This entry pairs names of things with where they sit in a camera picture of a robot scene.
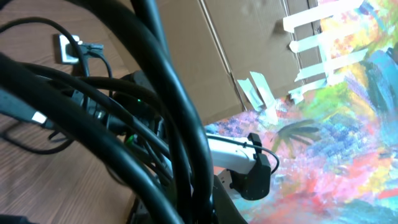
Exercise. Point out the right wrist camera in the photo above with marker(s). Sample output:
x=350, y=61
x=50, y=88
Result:
x=69, y=57

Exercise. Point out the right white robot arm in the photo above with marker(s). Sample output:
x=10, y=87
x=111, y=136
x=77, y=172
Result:
x=249, y=169

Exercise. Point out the colourful painted cloth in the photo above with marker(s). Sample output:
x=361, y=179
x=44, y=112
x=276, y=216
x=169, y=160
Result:
x=337, y=138

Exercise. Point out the cardboard box wall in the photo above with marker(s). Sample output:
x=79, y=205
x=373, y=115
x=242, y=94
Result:
x=216, y=43

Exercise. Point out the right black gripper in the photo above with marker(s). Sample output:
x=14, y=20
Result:
x=136, y=102

